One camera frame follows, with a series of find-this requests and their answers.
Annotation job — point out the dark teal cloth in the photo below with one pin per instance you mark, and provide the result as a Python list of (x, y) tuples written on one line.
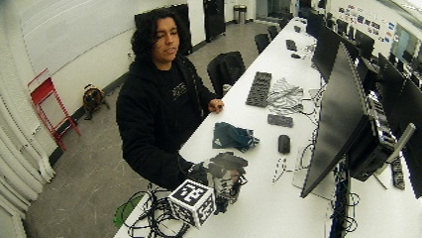
[(234, 135)]

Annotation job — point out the black keyboard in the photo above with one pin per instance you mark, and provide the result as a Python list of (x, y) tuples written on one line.
[(259, 89), (291, 45)]

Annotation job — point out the black office chair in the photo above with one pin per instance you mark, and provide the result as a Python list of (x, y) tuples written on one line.
[(262, 41), (226, 71), (274, 32)]

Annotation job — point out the black computer mouse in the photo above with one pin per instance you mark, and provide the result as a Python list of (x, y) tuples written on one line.
[(296, 56), (284, 144)]

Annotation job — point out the the person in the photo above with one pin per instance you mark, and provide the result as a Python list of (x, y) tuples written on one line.
[(154, 109)]

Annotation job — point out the white cube with black markers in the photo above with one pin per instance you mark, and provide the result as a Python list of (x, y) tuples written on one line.
[(194, 202)]

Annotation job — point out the black cabinet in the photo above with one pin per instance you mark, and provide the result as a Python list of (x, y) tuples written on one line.
[(214, 18)]

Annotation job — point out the large black monitor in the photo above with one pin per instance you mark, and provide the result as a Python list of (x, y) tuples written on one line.
[(341, 122)]

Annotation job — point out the brown backpack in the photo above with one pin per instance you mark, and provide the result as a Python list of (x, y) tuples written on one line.
[(94, 99)]

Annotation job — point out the grey trash can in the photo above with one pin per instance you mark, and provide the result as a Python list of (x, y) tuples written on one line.
[(240, 14)]

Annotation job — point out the black power strip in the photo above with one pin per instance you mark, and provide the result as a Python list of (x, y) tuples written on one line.
[(397, 173)]

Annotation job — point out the red metal step stool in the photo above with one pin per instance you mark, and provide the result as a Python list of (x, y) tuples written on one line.
[(46, 105)]

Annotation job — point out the white radiator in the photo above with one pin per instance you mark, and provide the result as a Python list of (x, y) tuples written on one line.
[(21, 158)]

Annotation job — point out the row of wall posters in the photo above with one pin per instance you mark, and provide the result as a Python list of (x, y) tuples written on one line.
[(369, 23)]

